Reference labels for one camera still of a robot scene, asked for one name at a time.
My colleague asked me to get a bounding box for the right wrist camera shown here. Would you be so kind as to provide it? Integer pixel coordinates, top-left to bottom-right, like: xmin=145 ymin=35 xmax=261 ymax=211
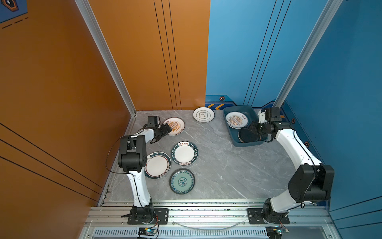
xmin=258 ymin=111 xmax=267 ymax=123

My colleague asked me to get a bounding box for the green circuit board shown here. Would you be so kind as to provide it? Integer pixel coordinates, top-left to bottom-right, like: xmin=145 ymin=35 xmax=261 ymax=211
xmin=266 ymin=228 xmax=289 ymax=239
xmin=137 ymin=227 xmax=158 ymax=239

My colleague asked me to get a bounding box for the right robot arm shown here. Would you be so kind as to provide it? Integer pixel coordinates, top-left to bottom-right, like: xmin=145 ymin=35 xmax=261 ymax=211
xmin=249 ymin=108 xmax=335 ymax=214

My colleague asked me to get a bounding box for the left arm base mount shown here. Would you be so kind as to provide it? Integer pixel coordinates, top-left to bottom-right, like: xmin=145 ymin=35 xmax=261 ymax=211
xmin=127 ymin=207 xmax=169 ymax=225

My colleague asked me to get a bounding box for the right green circuit board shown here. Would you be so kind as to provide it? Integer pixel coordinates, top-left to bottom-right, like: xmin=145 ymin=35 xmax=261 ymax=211
xmin=266 ymin=228 xmax=289 ymax=239

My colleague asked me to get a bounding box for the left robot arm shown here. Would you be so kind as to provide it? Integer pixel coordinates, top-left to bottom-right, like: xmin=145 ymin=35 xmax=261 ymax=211
xmin=117 ymin=116 xmax=172 ymax=214

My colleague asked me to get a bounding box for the teal plastic bin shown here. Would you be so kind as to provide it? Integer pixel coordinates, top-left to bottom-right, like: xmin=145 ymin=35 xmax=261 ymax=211
xmin=223 ymin=105 xmax=268 ymax=147

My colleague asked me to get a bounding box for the teal floral pattern plate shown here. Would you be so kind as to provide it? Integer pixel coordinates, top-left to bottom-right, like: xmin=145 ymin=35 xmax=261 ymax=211
xmin=169 ymin=168 xmax=196 ymax=195

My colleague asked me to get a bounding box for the white clover pattern plate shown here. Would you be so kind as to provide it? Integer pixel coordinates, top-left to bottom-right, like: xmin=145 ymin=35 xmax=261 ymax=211
xmin=193 ymin=107 xmax=215 ymax=122

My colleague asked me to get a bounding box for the hao shi wei plate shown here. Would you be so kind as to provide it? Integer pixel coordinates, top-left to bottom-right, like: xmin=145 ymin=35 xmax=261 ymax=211
xmin=171 ymin=141 xmax=199 ymax=166

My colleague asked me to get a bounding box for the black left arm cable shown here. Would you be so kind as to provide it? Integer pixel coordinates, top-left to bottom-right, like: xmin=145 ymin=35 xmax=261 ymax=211
xmin=105 ymin=136 xmax=132 ymax=175

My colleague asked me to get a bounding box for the left green circuit board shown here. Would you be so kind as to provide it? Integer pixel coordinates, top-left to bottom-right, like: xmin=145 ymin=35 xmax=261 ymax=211
xmin=137 ymin=227 xmax=158 ymax=239

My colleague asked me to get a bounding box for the sunburst pattern plate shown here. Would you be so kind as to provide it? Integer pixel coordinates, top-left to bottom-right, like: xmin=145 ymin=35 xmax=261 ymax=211
xmin=163 ymin=117 xmax=185 ymax=136
xmin=225 ymin=112 xmax=249 ymax=129

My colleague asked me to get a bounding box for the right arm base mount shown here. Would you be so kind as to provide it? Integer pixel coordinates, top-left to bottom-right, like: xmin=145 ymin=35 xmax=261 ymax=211
xmin=247 ymin=208 xmax=290 ymax=225

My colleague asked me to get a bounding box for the green red rimmed plate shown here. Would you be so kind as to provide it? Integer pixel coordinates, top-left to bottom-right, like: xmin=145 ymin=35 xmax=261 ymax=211
xmin=145 ymin=151 xmax=171 ymax=179

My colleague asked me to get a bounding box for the black plate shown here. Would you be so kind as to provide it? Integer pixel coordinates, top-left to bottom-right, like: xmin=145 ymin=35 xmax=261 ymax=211
xmin=238 ymin=127 xmax=268 ymax=143

